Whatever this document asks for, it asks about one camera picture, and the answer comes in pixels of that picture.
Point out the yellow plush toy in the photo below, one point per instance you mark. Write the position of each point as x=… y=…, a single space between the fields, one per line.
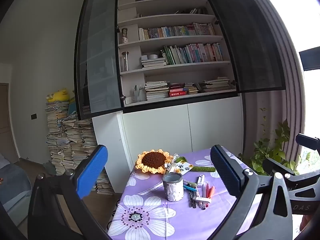
x=60 y=95

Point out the white bookshelf cabinet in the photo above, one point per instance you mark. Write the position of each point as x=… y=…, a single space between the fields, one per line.
x=160 y=125

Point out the pile of papers and books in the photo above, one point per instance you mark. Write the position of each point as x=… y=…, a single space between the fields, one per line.
x=72 y=140

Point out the white correction tape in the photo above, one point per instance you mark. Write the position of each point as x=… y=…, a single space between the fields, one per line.
x=201 y=181

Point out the grey bed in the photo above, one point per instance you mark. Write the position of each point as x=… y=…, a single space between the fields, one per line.
x=13 y=192

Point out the potted green plant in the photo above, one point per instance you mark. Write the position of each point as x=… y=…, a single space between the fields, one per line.
x=272 y=150

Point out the bunch of pens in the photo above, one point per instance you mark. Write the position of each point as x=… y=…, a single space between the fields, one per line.
x=206 y=192

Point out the grey green cloth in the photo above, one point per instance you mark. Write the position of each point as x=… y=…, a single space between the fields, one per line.
x=49 y=168

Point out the white eraser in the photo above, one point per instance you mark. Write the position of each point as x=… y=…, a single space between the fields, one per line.
x=202 y=199

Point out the brown door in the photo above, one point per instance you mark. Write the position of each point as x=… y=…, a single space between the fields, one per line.
x=6 y=122

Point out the clear shelf pen holder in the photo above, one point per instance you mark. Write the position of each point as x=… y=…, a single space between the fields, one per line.
x=139 y=95

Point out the dark wall switch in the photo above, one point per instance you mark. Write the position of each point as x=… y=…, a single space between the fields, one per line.
x=33 y=116

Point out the sunflower gift card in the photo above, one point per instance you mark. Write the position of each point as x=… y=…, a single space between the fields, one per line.
x=184 y=168

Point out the silver tape roll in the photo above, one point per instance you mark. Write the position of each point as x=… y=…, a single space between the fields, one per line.
x=151 y=56

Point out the stack of red books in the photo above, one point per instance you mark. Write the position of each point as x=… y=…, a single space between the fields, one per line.
x=178 y=91

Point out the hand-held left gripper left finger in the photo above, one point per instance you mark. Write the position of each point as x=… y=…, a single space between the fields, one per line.
x=92 y=172

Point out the dark glass cabinet door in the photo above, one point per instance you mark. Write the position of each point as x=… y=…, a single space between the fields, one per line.
x=100 y=55
x=250 y=42

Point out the crochet sunflower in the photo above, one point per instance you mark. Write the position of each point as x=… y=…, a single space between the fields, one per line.
x=152 y=161

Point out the polka dot pen holder cup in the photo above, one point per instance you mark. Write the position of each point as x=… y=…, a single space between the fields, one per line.
x=173 y=188

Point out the black panel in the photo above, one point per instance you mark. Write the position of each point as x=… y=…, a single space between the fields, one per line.
x=311 y=58

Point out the glass bottle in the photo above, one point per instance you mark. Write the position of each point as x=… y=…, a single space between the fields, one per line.
x=124 y=36
x=124 y=62

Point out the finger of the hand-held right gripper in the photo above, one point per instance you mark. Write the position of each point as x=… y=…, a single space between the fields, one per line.
x=308 y=141
x=275 y=165

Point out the purple floral tablecloth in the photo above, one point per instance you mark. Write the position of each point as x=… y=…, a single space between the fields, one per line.
x=160 y=220

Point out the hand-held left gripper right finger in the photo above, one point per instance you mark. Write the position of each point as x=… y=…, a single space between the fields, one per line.
x=225 y=170

